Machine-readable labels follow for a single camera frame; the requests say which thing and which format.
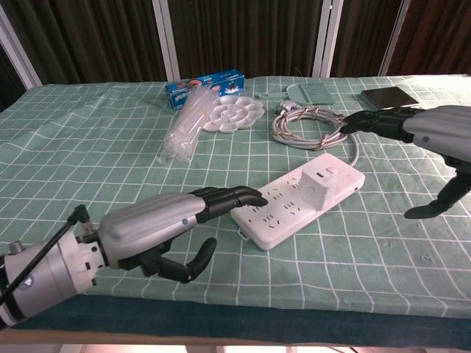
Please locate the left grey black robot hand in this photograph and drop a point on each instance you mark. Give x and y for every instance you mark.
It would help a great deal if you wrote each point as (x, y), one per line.
(147, 220)

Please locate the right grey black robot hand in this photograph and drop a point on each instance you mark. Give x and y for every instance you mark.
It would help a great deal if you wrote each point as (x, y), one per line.
(438, 125)

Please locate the white plug adapter cube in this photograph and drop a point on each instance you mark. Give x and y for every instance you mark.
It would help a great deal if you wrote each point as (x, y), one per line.
(318, 189)

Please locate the white power strip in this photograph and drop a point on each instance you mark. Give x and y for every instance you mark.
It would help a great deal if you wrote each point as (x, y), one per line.
(283, 220)

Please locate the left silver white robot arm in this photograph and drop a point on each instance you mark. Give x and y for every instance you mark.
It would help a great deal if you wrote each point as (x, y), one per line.
(55, 272)

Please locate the black silver digital scale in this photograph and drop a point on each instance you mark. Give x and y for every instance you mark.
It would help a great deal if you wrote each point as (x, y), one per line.
(390, 96)

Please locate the green checked tablecloth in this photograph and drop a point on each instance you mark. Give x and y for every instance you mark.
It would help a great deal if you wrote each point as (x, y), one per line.
(92, 147)

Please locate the clear plastic straw bundle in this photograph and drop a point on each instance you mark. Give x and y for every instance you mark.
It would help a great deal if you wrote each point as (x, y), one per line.
(184, 128)

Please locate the green mini brush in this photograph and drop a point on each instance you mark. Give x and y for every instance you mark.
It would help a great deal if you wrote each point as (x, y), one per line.
(316, 92)

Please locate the white flower paint palette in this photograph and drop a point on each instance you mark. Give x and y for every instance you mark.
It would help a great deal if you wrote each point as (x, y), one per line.
(235, 114)

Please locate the green mini dustpan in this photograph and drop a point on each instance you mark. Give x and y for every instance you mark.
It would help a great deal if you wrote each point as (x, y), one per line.
(294, 96)

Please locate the blue cookie box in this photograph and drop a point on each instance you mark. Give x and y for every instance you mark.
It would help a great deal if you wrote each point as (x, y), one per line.
(206, 82)

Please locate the dark teal under cloth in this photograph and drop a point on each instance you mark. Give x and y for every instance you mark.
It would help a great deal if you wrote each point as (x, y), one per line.
(257, 323)

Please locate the dark brown curtain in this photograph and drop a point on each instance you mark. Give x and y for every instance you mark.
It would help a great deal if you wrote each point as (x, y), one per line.
(243, 33)

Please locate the white frame post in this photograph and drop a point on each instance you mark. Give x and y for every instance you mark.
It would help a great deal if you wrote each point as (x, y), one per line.
(395, 36)
(165, 36)
(18, 51)
(327, 36)

